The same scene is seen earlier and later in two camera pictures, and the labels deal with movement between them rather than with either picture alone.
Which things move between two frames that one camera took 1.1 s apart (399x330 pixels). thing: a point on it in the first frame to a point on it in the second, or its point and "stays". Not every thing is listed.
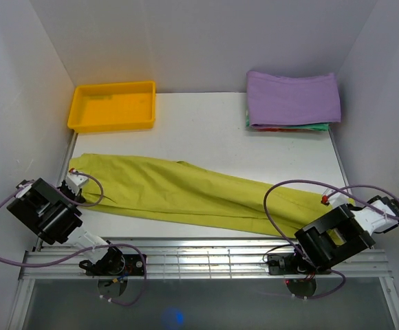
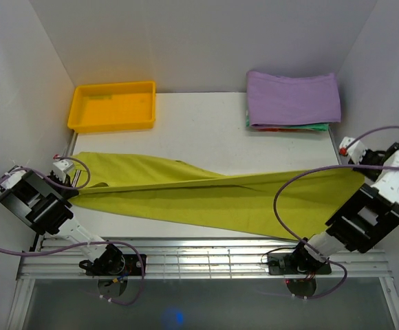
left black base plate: (115, 263) stays
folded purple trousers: (275, 100) stays
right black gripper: (350, 207) to (369, 152)
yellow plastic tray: (115, 106) stays
